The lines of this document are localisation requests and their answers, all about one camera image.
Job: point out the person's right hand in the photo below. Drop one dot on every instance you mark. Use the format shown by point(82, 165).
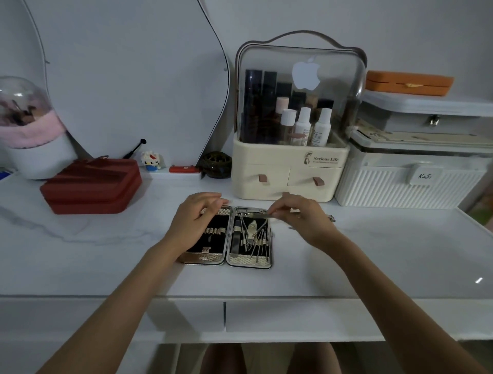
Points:
point(312, 225)

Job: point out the person's left hand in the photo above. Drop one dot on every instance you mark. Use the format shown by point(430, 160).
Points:
point(188, 227)

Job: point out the person's right fingers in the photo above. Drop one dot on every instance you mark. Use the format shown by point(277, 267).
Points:
point(287, 206)

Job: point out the person's left fingers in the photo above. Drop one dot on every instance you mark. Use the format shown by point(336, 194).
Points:
point(212, 201)

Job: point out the thin metal manicure tool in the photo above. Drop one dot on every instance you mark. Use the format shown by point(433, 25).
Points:
point(254, 214)

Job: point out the manicure set case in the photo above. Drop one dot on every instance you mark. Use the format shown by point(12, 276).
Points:
point(231, 250)

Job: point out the person's right forearm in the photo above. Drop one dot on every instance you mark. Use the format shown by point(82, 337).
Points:
point(393, 308)

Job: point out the person's left forearm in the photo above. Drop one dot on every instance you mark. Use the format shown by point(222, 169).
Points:
point(115, 308)

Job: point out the dark round openwork ornament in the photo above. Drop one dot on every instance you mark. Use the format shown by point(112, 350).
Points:
point(216, 165)

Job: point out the small metal scissors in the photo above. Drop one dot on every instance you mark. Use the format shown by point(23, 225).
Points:
point(244, 223)

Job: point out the cream cosmetic organizer clear lid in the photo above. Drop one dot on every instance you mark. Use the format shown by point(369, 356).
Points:
point(269, 169)

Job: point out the metal nail nipper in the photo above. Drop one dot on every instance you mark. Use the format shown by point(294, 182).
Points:
point(253, 231)

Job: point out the small red flat object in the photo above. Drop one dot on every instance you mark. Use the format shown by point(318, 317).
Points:
point(184, 169)

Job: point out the black nail file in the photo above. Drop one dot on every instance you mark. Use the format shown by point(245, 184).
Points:
point(235, 243)

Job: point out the bundle of thin metal tools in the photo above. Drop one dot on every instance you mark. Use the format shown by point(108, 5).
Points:
point(260, 246)

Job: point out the small white cat figurine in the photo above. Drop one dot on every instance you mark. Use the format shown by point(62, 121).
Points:
point(151, 160)

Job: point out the black ball-tipped stick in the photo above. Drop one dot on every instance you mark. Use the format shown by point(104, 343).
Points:
point(134, 149)

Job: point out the white ribbed storage box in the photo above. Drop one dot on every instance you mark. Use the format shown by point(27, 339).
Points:
point(385, 185)

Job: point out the pink capped cosmetic bottle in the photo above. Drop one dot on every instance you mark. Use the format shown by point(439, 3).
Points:
point(282, 104)

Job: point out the row of dark cosmetic tubes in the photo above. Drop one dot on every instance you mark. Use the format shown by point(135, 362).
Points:
point(256, 108)

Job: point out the white desk drawer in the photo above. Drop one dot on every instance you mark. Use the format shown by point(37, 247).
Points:
point(96, 319)
point(308, 318)

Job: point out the red jewelry box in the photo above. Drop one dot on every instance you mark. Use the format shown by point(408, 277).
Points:
point(92, 187)

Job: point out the curved frameless mirror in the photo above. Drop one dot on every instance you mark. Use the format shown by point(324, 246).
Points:
point(127, 77)

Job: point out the person's legs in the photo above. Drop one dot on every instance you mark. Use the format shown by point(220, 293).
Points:
point(269, 360)

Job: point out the grey latched storage box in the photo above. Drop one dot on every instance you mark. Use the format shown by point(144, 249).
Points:
point(416, 111)

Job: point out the orange flat case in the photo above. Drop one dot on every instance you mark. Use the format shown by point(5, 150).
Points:
point(404, 83)

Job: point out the domed makeup brush holder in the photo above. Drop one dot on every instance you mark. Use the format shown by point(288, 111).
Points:
point(30, 131)

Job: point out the small blue object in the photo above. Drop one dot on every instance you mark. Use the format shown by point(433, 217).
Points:
point(4, 174)

